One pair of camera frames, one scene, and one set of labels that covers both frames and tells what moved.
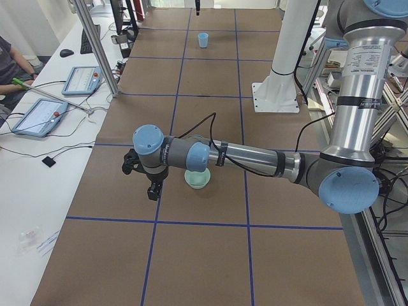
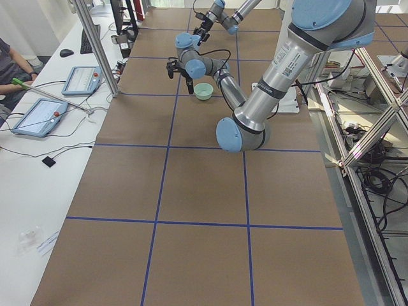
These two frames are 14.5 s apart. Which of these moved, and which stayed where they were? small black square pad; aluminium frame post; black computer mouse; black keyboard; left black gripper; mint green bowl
Moved: left black gripper; mint green bowl
Stayed: black keyboard; black computer mouse; aluminium frame post; small black square pad
